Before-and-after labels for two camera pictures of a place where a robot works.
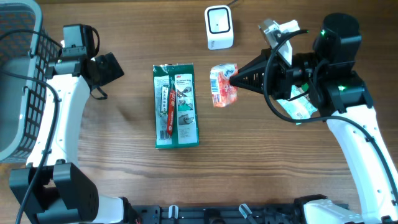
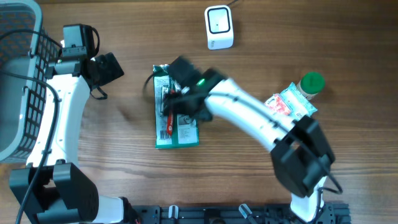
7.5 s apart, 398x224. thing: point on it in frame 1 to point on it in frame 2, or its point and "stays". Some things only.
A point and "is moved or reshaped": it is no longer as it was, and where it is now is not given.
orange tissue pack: (222, 93) is moved or reshaped
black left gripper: (114, 70) stays
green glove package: (176, 118) stays
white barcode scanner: (219, 27) stays
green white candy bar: (164, 101) stays
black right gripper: (273, 76) to (179, 101)
